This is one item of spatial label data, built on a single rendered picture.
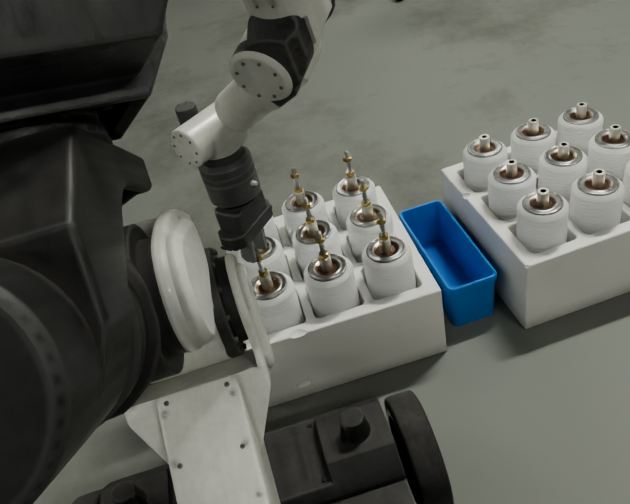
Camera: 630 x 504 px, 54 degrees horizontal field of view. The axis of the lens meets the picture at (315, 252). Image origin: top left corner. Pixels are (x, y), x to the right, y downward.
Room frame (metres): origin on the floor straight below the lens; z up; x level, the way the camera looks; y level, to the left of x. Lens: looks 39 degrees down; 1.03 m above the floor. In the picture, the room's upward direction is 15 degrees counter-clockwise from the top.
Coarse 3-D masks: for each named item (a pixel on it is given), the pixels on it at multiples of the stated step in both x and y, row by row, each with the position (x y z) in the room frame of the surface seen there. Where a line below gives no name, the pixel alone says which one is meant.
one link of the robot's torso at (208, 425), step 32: (224, 256) 0.61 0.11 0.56; (256, 320) 0.55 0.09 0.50; (256, 352) 0.53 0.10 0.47; (160, 384) 0.55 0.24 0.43; (192, 384) 0.52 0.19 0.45; (224, 384) 0.50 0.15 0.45; (256, 384) 0.50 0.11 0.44; (128, 416) 0.50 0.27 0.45; (160, 416) 0.49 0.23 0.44; (192, 416) 0.48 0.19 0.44; (224, 416) 0.47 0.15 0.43; (256, 416) 0.48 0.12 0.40; (160, 448) 0.48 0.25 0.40; (192, 448) 0.45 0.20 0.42; (224, 448) 0.44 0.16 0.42; (256, 448) 0.44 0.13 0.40; (192, 480) 0.42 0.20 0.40; (224, 480) 0.41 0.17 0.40; (256, 480) 0.40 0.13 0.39
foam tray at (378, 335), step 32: (288, 256) 1.05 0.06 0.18; (352, 256) 0.99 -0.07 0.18; (416, 256) 0.94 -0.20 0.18; (416, 288) 0.85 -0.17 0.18; (320, 320) 0.84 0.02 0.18; (352, 320) 0.82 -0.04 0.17; (384, 320) 0.83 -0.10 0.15; (416, 320) 0.83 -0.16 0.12; (288, 352) 0.81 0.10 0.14; (320, 352) 0.82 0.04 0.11; (352, 352) 0.82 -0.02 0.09; (384, 352) 0.82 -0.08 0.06; (416, 352) 0.83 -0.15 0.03; (288, 384) 0.81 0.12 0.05; (320, 384) 0.82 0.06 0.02
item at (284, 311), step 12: (288, 276) 0.91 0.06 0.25; (288, 288) 0.87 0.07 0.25; (276, 300) 0.85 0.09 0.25; (288, 300) 0.86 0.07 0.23; (264, 312) 0.85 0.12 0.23; (276, 312) 0.84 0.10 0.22; (288, 312) 0.85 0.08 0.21; (300, 312) 0.88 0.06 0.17; (264, 324) 0.85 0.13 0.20; (276, 324) 0.84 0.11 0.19; (288, 324) 0.85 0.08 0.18
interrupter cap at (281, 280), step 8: (272, 272) 0.92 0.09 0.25; (256, 280) 0.91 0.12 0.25; (272, 280) 0.90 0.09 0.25; (280, 280) 0.89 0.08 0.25; (256, 288) 0.89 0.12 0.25; (272, 288) 0.88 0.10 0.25; (280, 288) 0.87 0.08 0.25; (256, 296) 0.87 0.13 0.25; (264, 296) 0.86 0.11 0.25; (272, 296) 0.85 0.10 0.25
